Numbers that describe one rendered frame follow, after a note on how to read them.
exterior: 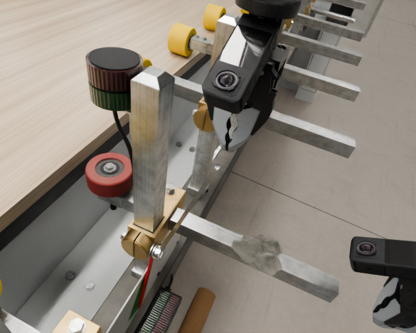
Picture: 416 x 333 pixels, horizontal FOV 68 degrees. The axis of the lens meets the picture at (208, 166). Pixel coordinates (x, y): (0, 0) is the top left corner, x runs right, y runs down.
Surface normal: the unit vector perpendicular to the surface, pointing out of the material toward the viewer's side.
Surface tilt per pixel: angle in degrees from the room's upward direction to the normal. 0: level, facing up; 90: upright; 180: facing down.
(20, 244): 90
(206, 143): 90
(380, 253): 30
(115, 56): 0
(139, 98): 90
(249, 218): 0
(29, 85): 0
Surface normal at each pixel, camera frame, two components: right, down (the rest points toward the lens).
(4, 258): 0.91, 0.36
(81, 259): 0.15, -0.72
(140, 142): -0.38, 0.59
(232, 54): -0.11, -0.37
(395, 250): -0.33, -0.80
